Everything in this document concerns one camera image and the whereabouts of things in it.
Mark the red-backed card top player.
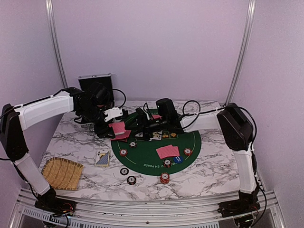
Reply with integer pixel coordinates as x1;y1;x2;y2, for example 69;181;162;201
152;114;161;119

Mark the aluminium frame post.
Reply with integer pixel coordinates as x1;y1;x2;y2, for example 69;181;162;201
45;0;68;89
224;0;257;105

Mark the black poker chip stack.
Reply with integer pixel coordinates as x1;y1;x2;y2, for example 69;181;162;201
127;176;136;185

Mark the right aluminium frame post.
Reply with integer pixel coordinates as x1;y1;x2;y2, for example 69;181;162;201
224;0;257;105

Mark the aluminium front rail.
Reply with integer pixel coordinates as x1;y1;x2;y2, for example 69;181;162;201
8;189;286;228

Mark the red poker chip stack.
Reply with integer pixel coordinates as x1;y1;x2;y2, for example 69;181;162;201
160;172;170;184

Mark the left aluminium frame post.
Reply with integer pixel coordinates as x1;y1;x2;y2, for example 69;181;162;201
45;0;68;89

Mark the red-backed card bottom player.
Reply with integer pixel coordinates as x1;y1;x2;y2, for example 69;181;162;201
156;146;174;159

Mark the playing card box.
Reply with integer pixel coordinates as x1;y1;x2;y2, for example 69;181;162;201
95;150;110;168

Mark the red playing card deck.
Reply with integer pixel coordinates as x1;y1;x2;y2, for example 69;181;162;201
109;122;126;140

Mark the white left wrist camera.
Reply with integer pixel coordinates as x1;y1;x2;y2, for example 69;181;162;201
104;107;129;122

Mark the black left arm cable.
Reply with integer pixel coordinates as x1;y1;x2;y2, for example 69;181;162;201
73;88;127;124

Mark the blue small blind button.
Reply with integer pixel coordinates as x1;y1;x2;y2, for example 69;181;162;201
173;156;184;164

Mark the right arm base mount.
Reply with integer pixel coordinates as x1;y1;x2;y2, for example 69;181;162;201
218;186;261;218

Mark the woven bamboo tray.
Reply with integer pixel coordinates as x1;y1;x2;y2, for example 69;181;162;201
41;157;84;191

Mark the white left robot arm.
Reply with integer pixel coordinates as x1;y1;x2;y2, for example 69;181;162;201
0;83;122;211

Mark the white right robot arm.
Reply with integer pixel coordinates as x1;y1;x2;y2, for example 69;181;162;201
125;98;259;213

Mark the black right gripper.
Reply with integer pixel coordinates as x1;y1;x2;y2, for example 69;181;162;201
125;114;169;141

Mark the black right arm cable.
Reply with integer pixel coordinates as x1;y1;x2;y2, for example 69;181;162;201
178;99;268;219

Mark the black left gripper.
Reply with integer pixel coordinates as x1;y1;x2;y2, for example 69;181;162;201
78;104;115;138

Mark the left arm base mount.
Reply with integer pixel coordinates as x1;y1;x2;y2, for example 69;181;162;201
32;186;76;216

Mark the aluminium poker chip case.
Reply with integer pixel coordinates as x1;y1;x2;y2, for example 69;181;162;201
78;73;114;110

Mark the dealt red-backed playing card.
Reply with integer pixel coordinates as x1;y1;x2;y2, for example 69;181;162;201
123;130;132;138

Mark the round green poker mat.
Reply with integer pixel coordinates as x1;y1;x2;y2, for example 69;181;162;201
111;131;201;176

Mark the red-backed card player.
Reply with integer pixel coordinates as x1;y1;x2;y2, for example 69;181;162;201
152;114;161;119
156;146;174;159

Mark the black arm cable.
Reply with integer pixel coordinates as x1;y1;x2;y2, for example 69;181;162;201
178;99;268;219
73;88;127;124

